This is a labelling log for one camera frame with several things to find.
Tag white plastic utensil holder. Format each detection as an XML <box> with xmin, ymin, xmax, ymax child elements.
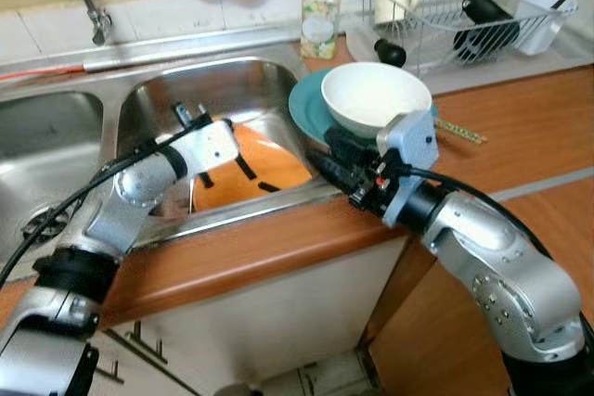
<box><xmin>513</xmin><ymin>0</ymin><xmax>569</xmax><ymax>56</ymax></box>

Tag silver fork patterned handle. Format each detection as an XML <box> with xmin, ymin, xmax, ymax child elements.
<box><xmin>432</xmin><ymin>116</ymin><xmax>488</xmax><ymax>147</ymax></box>

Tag grey drying mat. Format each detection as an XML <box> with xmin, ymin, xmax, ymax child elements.
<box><xmin>345</xmin><ymin>25</ymin><xmax>594</xmax><ymax>96</ymax></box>

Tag black bottle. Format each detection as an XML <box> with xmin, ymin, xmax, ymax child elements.
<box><xmin>452</xmin><ymin>0</ymin><xmax>523</xmax><ymax>65</ymax></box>

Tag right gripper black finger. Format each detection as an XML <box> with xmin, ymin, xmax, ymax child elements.
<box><xmin>323</xmin><ymin>125</ymin><xmax>380</xmax><ymax>172</ymax></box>
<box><xmin>304</xmin><ymin>147</ymin><xmax>363</xmax><ymax>202</ymax></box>

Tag orange bowl with black stripes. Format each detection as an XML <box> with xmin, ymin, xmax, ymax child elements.
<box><xmin>190</xmin><ymin>118</ymin><xmax>314</xmax><ymax>213</ymax></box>

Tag grey robot foot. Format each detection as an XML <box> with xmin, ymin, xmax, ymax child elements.
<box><xmin>213</xmin><ymin>350</ymin><xmax>377</xmax><ymax>396</ymax></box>

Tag white cabinet front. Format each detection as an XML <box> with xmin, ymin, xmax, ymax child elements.
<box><xmin>93</xmin><ymin>234</ymin><xmax>409</xmax><ymax>396</ymax></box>

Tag metal cabinet handle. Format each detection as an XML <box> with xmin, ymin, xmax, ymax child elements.
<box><xmin>88</xmin><ymin>359</ymin><xmax>126</xmax><ymax>386</ymax></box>
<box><xmin>102</xmin><ymin>322</ymin><xmax>170</xmax><ymax>366</ymax></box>

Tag cream white bowl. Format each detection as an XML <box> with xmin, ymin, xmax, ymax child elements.
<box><xmin>321</xmin><ymin>62</ymin><xmax>433</xmax><ymax>139</ymax></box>

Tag metal wire dish rack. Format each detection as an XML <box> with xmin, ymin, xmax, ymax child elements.
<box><xmin>357</xmin><ymin>0</ymin><xmax>581</xmax><ymax>77</ymax></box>

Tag teal plate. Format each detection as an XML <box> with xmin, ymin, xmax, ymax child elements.
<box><xmin>288</xmin><ymin>67</ymin><xmax>442</xmax><ymax>151</ymax></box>

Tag stainless steel double sink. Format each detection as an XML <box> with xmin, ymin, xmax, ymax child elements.
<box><xmin>0</xmin><ymin>20</ymin><xmax>349</xmax><ymax>276</ymax></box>

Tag small black cup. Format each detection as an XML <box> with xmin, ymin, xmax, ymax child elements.
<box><xmin>374</xmin><ymin>37</ymin><xmax>407</xmax><ymax>70</ymax></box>

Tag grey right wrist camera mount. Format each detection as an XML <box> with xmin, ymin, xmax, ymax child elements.
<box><xmin>376</xmin><ymin>110</ymin><xmax>440</xmax><ymax>227</ymax></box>

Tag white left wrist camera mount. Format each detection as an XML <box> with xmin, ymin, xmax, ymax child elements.
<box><xmin>170</xmin><ymin>118</ymin><xmax>240</xmax><ymax>181</ymax></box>

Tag cream mug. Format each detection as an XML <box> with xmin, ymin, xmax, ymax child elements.
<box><xmin>374</xmin><ymin>0</ymin><xmax>421</xmax><ymax>26</ymax></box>

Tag clear soap pump bottle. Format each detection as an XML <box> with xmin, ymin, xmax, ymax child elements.
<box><xmin>299</xmin><ymin>0</ymin><xmax>342</xmax><ymax>60</ymax></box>

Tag metal sink drain strainer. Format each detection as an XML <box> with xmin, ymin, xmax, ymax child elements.
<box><xmin>20</xmin><ymin>206</ymin><xmax>57</xmax><ymax>239</ymax></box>

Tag brown wooden cabinet door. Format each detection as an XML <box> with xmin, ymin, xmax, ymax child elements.
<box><xmin>360</xmin><ymin>238</ymin><xmax>516</xmax><ymax>396</ymax></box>

